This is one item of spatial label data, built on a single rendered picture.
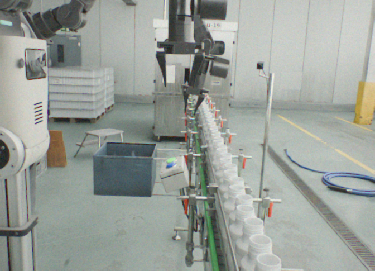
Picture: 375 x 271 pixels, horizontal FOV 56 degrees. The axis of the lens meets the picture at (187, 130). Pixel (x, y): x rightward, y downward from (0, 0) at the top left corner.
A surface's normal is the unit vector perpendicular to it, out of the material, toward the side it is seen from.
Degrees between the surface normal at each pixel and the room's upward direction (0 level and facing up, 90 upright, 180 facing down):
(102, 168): 90
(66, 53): 90
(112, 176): 90
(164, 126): 90
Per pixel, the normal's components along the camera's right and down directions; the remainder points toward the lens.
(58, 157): 0.02, 0.34
